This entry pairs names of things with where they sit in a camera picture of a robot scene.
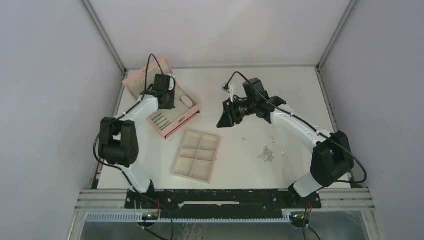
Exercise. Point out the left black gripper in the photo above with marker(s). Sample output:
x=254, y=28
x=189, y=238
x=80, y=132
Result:
x=171, y=105

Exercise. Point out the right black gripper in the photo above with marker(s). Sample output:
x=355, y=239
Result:
x=229, y=115

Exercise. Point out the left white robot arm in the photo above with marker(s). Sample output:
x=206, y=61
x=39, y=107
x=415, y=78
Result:
x=116, y=146

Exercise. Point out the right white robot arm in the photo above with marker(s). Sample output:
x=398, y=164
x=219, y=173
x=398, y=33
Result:
x=331, y=156

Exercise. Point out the pink jewelry box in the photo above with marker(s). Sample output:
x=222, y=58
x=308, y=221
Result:
x=175, y=107

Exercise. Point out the beige six-compartment tray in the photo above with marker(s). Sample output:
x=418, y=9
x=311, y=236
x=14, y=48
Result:
x=197, y=156

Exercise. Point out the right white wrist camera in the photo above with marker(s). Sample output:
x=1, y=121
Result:
x=230, y=89

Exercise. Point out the black mounting base plate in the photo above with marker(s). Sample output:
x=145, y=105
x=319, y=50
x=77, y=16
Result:
x=207, y=203

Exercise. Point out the white slotted cable duct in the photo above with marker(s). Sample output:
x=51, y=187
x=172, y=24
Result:
x=132, y=217

